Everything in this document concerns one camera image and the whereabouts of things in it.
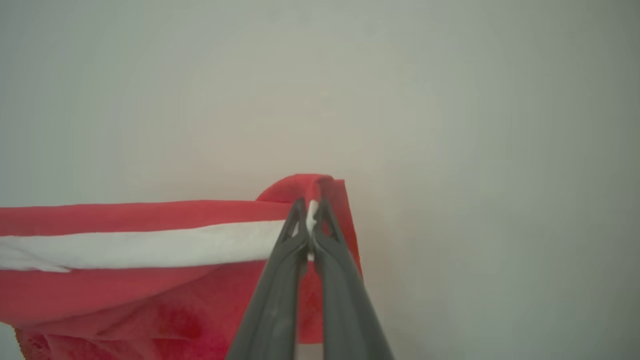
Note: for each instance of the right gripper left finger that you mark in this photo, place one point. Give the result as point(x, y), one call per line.
point(275, 300)

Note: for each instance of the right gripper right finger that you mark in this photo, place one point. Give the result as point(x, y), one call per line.
point(345, 310)

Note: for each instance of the red garment with white trim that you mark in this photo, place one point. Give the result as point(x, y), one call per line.
point(150, 280)

